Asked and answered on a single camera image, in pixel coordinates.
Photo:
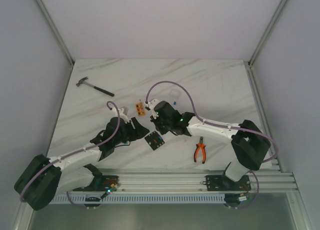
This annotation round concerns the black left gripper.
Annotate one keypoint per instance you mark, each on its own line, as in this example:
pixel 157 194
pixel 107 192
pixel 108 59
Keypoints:
pixel 135 129

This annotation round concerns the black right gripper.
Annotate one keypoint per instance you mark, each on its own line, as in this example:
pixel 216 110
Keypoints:
pixel 155 119

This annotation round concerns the black fuse box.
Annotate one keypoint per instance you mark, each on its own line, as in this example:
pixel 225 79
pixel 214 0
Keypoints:
pixel 154 140

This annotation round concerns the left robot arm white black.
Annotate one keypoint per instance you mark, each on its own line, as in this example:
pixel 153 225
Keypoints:
pixel 44 177

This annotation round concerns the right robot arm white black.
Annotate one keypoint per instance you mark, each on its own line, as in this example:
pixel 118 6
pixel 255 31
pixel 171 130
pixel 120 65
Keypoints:
pixel 249 144

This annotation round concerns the orange terminal block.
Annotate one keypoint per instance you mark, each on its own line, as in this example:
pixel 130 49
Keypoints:
pixel 140 108

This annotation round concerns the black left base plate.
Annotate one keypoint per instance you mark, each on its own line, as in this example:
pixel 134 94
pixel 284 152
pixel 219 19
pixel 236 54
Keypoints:
pixel 100 184

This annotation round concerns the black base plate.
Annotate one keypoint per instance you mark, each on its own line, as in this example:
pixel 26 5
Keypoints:
pixel 100 184
pixel 220 183

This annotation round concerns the aluminium rail frame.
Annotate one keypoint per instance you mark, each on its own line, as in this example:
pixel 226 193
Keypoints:
pixel 191 181

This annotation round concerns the claw hammer black handle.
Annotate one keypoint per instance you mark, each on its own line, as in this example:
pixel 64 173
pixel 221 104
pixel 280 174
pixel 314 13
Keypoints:
pixel 83 81

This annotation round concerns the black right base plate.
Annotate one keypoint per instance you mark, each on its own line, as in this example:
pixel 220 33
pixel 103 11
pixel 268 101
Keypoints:
pixel 220 183

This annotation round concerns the white slotted cable duct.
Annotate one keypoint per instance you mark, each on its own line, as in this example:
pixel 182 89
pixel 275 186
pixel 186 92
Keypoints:
pixel 115 198

